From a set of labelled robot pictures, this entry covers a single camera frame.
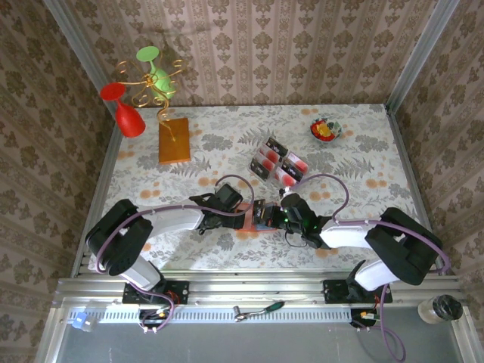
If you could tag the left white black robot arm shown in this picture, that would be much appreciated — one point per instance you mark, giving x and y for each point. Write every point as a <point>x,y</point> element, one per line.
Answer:
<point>174,221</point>

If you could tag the grey metal platform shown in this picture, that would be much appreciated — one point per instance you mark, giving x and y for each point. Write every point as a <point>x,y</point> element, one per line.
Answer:
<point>264,344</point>

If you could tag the small patterned bowl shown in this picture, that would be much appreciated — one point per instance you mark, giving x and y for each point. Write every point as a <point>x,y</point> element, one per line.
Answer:
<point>337,128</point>

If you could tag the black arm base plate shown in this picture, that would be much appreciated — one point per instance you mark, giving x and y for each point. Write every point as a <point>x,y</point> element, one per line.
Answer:
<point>332,293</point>
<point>181,291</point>

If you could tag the aluminium table edge rail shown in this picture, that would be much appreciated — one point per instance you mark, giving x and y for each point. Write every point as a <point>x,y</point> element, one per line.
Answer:
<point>410,177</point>
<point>104,177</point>

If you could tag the green wine glass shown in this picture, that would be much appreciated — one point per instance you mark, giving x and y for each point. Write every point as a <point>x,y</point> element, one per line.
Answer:
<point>146,54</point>

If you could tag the red circle card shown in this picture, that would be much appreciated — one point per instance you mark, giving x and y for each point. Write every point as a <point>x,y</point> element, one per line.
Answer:
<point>298,163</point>
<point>266,153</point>
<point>289,180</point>
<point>264,165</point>

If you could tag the red yellow fruit pieces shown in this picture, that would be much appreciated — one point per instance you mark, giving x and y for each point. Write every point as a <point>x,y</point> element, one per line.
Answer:
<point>323,129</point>

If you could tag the orange card holder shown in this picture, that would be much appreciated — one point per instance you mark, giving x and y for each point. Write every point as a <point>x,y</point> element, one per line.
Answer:
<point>246,218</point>

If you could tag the aluminium frame post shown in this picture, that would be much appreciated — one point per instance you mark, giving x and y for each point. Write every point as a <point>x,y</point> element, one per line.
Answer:
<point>84,56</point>
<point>419,53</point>

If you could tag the aluminium base beam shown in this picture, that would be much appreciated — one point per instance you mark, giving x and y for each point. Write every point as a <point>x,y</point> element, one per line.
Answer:
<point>257,289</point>

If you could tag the clear jar black lid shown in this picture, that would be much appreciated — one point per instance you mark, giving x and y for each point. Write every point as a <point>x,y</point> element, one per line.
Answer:
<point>440,310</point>

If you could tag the red wine glass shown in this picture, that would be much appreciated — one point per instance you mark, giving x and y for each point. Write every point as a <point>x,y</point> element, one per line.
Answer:
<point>130,121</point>

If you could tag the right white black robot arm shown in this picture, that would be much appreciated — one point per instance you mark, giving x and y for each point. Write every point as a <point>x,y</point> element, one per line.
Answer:
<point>348,238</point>

